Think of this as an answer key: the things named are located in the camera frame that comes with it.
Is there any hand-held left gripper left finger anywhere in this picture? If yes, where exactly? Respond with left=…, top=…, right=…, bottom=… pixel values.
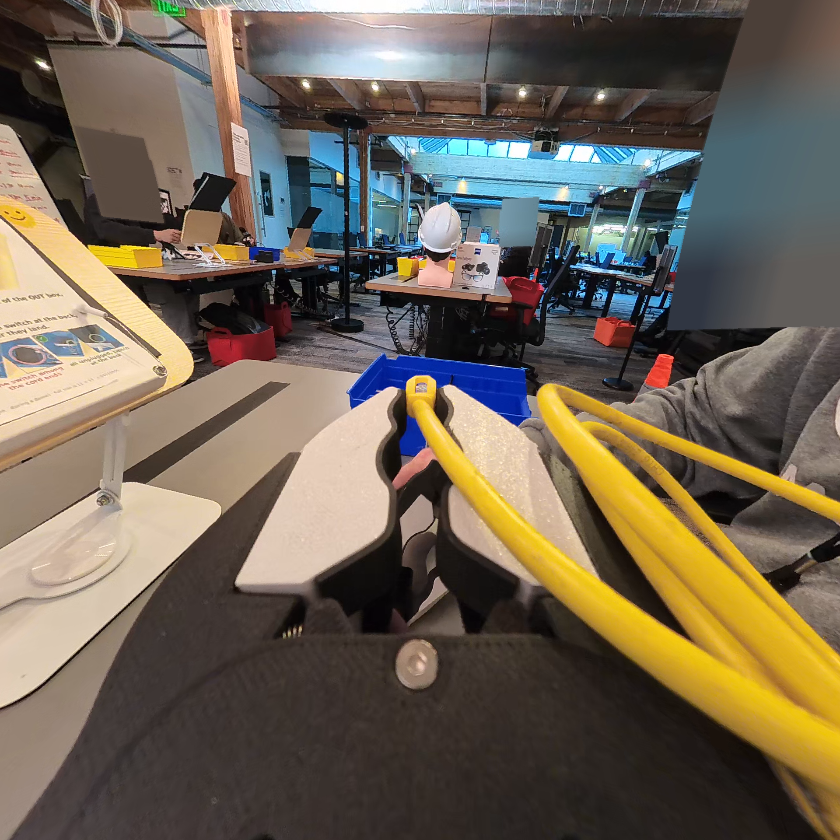
left=234, top=386, right=404, bottom=618

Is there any black cable metal plug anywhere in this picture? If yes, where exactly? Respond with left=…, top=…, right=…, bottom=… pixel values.
left=764, top=532, right=840, bottom=592

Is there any white printed box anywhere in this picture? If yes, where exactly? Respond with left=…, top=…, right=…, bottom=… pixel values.
left=453, top=241, right=501, bottom=290

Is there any long wooden desk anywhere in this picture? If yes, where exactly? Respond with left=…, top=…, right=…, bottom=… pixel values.
left=105, top=251, right=339, bottom=322

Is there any red bag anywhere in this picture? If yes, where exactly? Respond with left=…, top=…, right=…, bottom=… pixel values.
left=502, top=276, right=544, bottom=324
left=206, top=325, right=278, bottom=367

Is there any person's grey sweatshirt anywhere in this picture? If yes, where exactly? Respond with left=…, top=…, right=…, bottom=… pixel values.
left=725, top=453, right=840, bottom=634

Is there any small whiteboard red writing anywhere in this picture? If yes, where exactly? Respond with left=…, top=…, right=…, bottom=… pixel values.
left=0, top=125, right=67, bottom=227

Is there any orange cone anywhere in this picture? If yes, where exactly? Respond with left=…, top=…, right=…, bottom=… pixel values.
left=640, top=354, right=676, bottom=395

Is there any short wooden desk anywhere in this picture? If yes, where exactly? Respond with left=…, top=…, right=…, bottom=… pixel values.
left=365, top=272, right=513, bottom=368

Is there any person's right hand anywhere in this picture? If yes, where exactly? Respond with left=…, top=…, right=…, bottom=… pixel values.
left=392, top=448, right=439, bottom=492

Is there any black office chair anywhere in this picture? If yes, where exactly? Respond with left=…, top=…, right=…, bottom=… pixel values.
left=505, top=246, right=581, bottom=368

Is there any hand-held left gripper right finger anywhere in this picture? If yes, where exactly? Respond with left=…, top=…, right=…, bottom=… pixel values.
left=435, top=385, right=599, bottom=631

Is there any yellow ethernet cable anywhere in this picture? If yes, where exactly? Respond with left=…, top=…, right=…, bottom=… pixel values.
left=403, top=374, right=840, bottom=840

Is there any wooden post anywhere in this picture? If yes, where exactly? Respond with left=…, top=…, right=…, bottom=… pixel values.
left=200, top=7, right=258, bottom=240

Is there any black stand pole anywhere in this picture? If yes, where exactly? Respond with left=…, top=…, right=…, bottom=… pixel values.
left=604, top=246, right=677, bottom=391

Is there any wooden display board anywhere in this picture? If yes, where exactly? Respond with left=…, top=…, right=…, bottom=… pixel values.
left=0, top=193, right=194, bottom=470

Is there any blue plastic bin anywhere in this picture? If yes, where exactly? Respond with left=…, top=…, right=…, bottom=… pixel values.
left=348, top=354, right=532, bottom=457

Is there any white hard hat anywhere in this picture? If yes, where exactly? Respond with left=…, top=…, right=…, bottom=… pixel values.
left=418, top=202, right=464, bottom=253

